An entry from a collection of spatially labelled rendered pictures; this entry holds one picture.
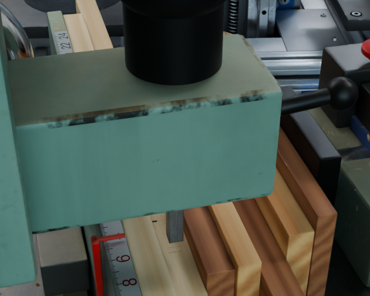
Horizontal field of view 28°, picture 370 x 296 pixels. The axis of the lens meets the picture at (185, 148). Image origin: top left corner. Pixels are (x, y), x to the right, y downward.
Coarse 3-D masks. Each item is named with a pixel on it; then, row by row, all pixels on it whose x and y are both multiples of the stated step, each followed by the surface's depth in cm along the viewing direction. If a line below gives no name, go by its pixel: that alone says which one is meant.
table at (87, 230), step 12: (252, 48) 78; (84, 228) 62; (336, 252) 52; (336, 264) 51; (348, 264) 51; (336, 276) 50; (348, 276) 50; (336, 288) 49; (348, 288) 49; (360, 288) 49
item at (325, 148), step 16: (304, 112) 50; (288, 128) 50; (304, 128) 48; (320, 128) 48; (304, 144) 47; (320, 144) 46; (304, 160) 48; (320, 160) 45; (336, 160) 46; (320, 176) 46; (336, 176) 46; (336, 192) 47
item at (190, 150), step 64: (64, 64) 40; (256, 64) 40; (64, 128) 35; (128, 128) 36; (192, 128) 37; (256, 128) 38; (64, 192) 37; (128, 192) 39; (192, 192) 40; (256, 192) 41
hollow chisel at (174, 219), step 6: (180, 210) 44; (168, 216) 45; (174, 216) 44; (180, 216) 45; (168, 222) 45; (174, 222) 45; (180, 222) 45; (168, 228) 45; (174, 228) 45; (180, 228) 45; (168, 234) 46; (174, 234) 45; (180, 234) 45; (174, 240) 46; (180, 240) 46
